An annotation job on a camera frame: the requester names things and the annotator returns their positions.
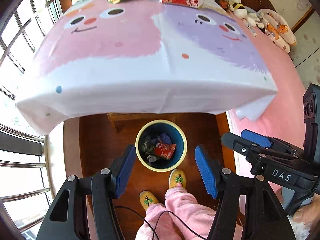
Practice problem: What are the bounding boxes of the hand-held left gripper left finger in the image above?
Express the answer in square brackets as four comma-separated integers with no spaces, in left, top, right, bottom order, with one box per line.
[36,144,137,240]

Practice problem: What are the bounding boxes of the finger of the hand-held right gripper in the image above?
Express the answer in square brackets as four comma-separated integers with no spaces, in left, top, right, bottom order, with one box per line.
[221,132,298,163]
[241,129,298,156]

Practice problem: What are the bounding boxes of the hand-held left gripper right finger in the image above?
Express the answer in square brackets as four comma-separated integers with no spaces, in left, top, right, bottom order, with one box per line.
[194,145,292,240]

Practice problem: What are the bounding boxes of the round bin with cream rim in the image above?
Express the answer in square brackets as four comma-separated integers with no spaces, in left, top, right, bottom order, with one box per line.
[135,120,188,172]

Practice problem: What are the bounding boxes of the dark wrapper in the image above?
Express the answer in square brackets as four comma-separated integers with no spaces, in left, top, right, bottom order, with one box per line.
[139,135,155,154]

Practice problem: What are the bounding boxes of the red snack packet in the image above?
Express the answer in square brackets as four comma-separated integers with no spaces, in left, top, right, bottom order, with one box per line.
[153,142,176,161]

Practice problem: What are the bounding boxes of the person's right hand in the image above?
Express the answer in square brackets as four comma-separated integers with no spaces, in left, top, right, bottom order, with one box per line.
[292,199,320,224]

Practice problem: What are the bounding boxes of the yellow embroidered slipper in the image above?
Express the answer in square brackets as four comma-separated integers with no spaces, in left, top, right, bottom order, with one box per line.
[139,191,160,212]
[169,169,187,188]

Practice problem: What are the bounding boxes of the person's pink pants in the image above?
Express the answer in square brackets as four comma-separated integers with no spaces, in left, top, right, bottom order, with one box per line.
[135,186,218,240]

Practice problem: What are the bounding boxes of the cartoon monster printed tablecloth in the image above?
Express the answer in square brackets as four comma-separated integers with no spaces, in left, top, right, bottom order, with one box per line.
[14,0,278,133]

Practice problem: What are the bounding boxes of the window with metal grille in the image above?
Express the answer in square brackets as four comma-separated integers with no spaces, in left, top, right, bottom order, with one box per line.
[0,0,65,233]

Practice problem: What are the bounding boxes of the white marker pen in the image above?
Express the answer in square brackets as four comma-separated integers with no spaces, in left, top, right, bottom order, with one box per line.
[245,21,258,38]

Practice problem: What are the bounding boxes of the white bee plush toy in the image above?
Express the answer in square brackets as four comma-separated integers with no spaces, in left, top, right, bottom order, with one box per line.
[231,1,250,18]

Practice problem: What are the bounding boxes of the brown fuzzy toy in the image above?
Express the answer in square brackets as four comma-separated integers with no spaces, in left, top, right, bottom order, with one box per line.
[215,0,234,12]

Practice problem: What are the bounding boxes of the black cable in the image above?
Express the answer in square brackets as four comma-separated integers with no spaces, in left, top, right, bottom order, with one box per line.
[114,206,208,240]

